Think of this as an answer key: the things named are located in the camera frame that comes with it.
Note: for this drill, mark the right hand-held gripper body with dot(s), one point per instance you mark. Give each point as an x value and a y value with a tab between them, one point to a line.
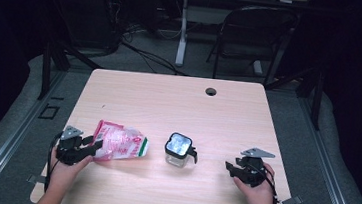
252	170

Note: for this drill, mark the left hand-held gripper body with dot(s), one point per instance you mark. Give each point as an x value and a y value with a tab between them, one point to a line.
68	153

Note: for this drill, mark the red and white plastic bag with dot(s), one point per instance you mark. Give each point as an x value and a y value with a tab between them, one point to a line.
119	143

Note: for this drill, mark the clear jar with black lid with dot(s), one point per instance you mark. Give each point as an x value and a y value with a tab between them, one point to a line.
178	148

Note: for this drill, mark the person's left hand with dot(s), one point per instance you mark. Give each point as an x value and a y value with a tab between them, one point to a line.
63	174

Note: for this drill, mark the person's right hand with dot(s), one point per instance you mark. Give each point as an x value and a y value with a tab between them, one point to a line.
260	196

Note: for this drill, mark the grey tape strip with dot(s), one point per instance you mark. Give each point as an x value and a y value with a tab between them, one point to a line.
39	179
291	202

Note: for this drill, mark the black metal stand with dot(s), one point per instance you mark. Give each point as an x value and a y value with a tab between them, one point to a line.
317	101
46	69

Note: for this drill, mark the dark equipment with red light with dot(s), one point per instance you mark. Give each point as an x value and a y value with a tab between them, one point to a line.
93	16

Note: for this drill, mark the black folding chair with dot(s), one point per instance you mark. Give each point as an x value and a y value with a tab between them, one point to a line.
253	28

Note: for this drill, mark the white desk with white legs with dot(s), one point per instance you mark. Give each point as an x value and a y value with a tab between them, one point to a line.
183	32

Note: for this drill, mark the aluminium floor rail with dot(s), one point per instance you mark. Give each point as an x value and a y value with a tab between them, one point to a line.
15	133
326	169

